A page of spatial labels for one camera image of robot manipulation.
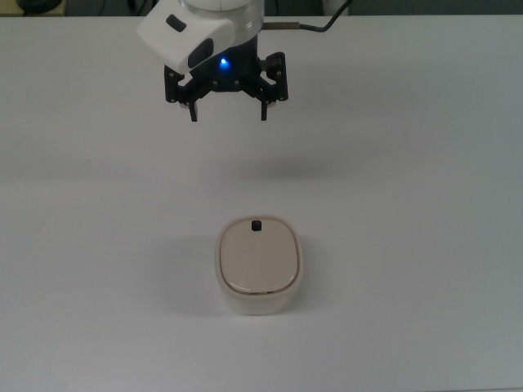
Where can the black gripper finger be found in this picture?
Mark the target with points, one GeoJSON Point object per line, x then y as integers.
{"type": "Point", "coordinates": [278, 77]}
{"type": "Point", "coordinates": [181, 87]}

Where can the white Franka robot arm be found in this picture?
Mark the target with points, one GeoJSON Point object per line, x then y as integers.
{"type": "Point", "coordinates": [220, 12]}

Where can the small white trash can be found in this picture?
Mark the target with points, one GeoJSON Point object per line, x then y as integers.
{"type": "Point", "coordinates": [253, 304]}

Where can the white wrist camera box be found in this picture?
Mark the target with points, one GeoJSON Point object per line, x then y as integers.
{"type": "Point", "coordinates": [175, 38]}

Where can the cream trash can lid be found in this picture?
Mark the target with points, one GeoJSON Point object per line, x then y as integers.
{"type": "Point", "coordinates": [257, 257]}

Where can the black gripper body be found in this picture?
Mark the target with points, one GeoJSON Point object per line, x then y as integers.
{"type": "Point", "coordinates": [239, 67]}

